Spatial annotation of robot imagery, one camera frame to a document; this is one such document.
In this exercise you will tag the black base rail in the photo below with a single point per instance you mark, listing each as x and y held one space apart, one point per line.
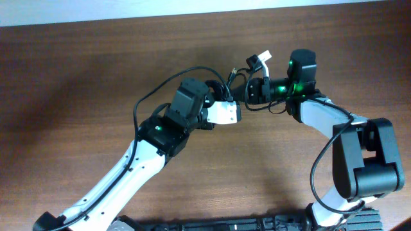
366 220

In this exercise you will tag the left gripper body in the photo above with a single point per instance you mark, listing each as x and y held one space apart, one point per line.
202 120

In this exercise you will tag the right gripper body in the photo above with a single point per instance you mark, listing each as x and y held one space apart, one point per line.
266 90

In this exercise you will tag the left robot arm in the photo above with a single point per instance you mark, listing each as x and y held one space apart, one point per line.
157 140

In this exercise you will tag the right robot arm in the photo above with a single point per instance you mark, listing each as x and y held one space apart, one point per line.
366 163

